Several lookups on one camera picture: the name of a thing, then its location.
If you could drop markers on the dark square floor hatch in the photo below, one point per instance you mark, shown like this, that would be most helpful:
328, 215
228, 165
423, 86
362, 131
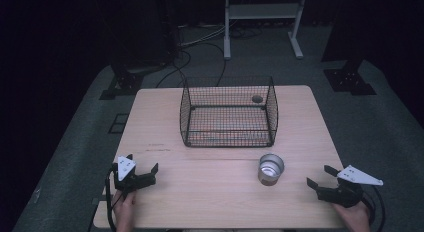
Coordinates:
118, 123

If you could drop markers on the person's left hand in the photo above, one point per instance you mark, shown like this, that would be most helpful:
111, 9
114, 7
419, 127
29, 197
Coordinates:
124, 210

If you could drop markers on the open metal can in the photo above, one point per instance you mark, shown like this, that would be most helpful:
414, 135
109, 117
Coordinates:
270, 170

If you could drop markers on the black stand with base plate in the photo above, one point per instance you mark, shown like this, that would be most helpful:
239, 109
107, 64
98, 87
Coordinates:
123, 82
348, 80

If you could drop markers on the person's right hand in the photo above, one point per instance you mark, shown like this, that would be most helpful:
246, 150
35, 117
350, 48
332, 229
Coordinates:
355, 218

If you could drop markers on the white metal stand frame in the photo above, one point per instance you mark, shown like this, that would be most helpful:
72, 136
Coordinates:
263, 11

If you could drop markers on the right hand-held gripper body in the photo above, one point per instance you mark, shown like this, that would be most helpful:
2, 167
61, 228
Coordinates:
346, 191

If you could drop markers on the dark round table grommet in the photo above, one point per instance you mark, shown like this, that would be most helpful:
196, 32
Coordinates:
257, 99

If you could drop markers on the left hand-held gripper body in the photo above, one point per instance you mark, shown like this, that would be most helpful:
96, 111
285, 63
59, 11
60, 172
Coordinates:
125, 178

